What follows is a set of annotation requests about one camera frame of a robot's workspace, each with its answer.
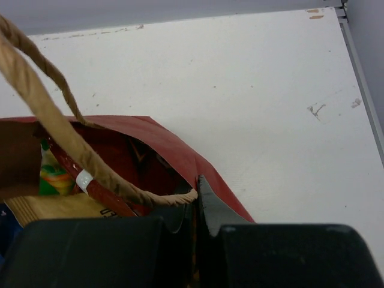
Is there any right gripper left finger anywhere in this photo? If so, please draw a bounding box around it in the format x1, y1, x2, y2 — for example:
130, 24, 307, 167
1, 208, 192, 287

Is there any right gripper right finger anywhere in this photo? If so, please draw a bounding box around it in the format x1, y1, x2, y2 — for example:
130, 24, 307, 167
197, 176, 383, 287

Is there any green yellow snack packet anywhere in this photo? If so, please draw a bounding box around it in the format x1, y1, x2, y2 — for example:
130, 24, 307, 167
38, 140, 74, 196

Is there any red brown paper bag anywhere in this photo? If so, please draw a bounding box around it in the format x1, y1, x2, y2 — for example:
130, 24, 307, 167
0, 13, 256, 224

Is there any tan chips bag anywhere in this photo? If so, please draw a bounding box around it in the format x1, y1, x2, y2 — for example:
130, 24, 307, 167
5, 193, 118, 227

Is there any blue Doritos bag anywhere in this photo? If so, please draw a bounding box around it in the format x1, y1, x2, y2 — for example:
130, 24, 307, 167
0, 203, 23, 263

